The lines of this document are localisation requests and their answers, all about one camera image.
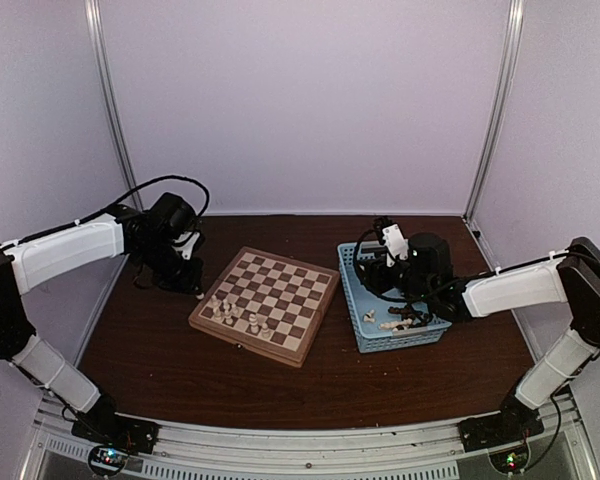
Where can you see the left aluminium frame post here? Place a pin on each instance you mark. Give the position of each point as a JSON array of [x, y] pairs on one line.
[[96, 32]]

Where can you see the wooden folding chess board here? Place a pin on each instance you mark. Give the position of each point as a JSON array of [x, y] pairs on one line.
[[291, 296]]

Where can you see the white pawn chess piece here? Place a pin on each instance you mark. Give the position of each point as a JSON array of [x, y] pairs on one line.
[[227, 316]]

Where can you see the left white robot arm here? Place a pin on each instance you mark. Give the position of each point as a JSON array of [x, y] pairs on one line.
[[33, 261]]

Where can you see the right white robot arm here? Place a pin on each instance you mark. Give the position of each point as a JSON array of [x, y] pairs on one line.
[[565, 281]]

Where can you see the dark chess pieces pile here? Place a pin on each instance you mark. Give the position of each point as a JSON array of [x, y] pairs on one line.
[[420, 319]]

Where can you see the white chess pieces pile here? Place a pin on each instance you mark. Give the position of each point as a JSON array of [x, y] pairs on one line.
[[394, 326]]

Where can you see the white queen chess piece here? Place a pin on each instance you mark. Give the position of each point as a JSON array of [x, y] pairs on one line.
[[253, 324]]

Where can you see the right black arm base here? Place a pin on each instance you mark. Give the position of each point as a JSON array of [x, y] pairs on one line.
[[513, 422]]

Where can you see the right aluminium frame post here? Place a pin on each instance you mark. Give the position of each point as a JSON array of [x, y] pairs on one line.
[[506, 73]]

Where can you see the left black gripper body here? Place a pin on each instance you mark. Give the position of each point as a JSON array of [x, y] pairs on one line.
[[169, 273]]

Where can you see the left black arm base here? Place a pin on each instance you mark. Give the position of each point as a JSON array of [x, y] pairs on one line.
[[102, 424]]

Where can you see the aluminium frame post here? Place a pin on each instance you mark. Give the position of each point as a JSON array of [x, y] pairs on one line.
[[96, 32], [506, 73]]

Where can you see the white rook chess piece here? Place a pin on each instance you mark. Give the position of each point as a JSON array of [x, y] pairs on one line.
[[215, 301]]

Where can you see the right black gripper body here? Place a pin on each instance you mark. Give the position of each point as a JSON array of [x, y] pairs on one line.
[[414, 285]]

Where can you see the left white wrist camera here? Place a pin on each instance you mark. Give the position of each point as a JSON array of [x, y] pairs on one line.
[[188, 243]]

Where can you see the front aluminium rail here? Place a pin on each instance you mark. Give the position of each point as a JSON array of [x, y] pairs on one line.
[[431, 450]]

